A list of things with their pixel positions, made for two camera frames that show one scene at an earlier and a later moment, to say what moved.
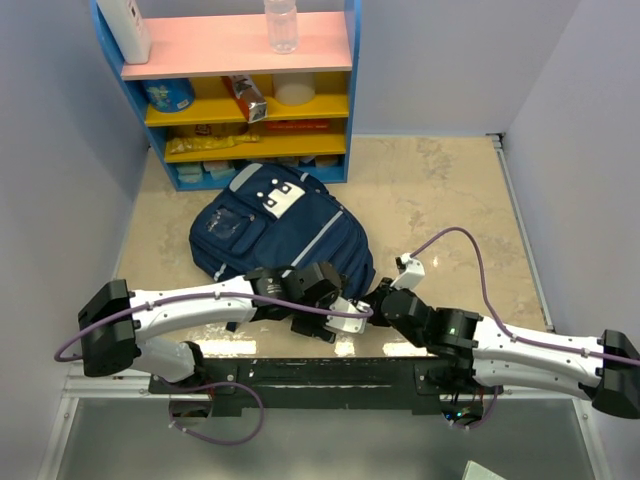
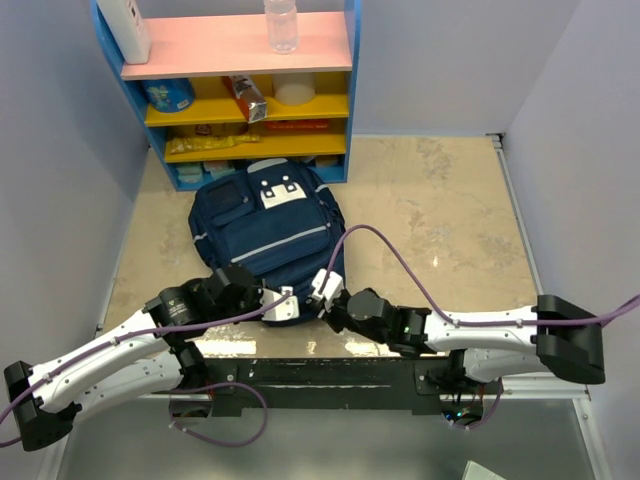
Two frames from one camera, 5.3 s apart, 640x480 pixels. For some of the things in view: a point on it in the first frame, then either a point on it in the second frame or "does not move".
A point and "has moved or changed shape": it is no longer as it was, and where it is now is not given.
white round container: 294,89 does not move
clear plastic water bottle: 282,26 does not move
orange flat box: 297,125 does not move
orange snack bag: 250,98 does not move
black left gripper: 313,325 to 256,291
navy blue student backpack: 276,217 has moved or changed shape
